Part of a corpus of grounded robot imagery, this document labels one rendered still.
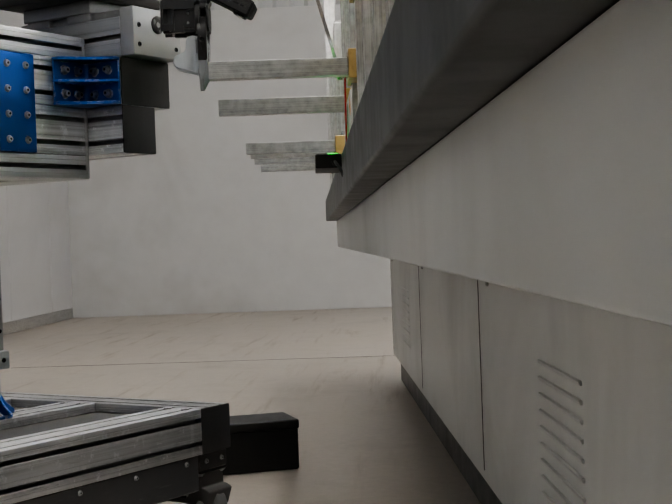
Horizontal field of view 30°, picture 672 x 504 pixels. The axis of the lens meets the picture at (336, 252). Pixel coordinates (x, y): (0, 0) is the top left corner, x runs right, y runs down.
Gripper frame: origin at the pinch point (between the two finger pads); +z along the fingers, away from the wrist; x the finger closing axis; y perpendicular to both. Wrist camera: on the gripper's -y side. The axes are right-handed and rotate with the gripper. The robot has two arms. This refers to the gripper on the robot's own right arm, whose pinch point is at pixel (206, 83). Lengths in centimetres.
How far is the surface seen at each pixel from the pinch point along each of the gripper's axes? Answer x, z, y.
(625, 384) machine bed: 96, 43, -47
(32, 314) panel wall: -680, 74, 182
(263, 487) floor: -64, 83, -5
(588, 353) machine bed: 80, 41, -47
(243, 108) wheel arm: -23.5, 2.0, -5.0
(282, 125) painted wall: -777, -64, 2
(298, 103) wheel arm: -23.4, 1.4, -15.6
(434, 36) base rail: 161, 19, -23
